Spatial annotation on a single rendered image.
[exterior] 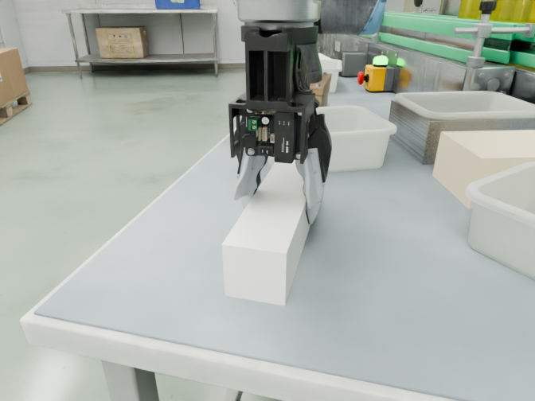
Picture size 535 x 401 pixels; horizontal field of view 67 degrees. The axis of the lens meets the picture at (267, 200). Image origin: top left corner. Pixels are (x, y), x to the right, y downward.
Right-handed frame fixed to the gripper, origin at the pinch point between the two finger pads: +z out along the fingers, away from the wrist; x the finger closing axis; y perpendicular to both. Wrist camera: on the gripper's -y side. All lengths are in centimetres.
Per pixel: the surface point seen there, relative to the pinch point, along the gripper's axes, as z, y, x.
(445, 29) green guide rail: -15, -71, 25
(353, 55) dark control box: -4, -116, 1
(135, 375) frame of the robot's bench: 14.5, 15.1, -12.7
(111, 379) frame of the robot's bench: 15.5, 15.5, -15.6
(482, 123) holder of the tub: -3.0, -33.1, 27.8
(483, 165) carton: -2.3, -14.1, 24.4
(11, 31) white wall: 19, -470, -495
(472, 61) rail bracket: -10, -54, 28
